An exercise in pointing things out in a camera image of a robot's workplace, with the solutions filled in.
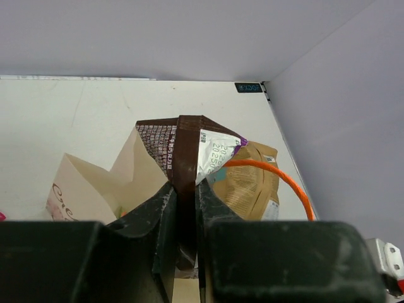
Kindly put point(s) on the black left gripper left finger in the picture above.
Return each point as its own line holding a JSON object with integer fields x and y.
{"x": 129, "y": 260}

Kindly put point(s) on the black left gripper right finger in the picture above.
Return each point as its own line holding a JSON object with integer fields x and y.
{"x": 280, "y": 261}

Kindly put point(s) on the blue table label right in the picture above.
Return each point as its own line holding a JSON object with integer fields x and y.
{"x": 248, "y": 87}

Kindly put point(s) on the brown chocolate bar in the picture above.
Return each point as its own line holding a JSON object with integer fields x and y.
{"x": 188, "y": 149}

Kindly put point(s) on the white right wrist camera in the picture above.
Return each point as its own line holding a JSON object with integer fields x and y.
{"x": 389, "y": 264}

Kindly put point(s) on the large brown snack bag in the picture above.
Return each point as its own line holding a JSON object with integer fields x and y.
{"x": 250, "y": 192}

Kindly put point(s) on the beige paper bag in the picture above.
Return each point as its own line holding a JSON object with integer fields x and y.
{"x": 82, "y": 191}

